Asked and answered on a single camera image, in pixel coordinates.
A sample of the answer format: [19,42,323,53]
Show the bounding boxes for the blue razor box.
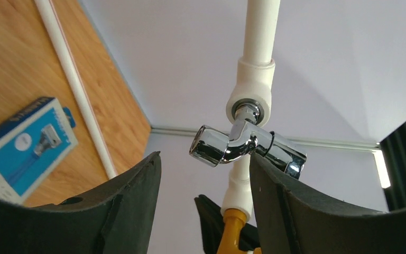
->
[0,97,78,204]

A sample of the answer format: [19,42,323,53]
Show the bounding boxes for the chrome metal faucet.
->
[189,102,307,179]

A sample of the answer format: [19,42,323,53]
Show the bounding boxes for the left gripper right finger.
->
[250,154,406,253]

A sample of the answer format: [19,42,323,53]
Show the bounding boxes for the white PVC pipe frame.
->
[36,1,280,219]

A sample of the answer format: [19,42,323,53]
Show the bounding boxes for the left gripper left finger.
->
[0,152,161,253]

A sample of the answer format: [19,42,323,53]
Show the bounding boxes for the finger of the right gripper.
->
[194,194,260,253]

